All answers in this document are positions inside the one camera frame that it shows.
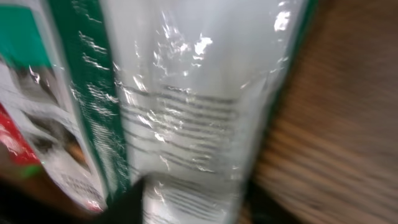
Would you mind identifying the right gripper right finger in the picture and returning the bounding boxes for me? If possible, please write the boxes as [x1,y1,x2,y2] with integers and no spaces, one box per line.
[245,182,302,224]

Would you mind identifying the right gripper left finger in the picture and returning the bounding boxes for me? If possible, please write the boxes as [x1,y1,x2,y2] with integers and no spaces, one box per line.
[90,177,145,224]

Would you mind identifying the green 3M gloves package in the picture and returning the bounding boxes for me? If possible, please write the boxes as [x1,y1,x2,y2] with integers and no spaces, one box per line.
[1,0,316,223]

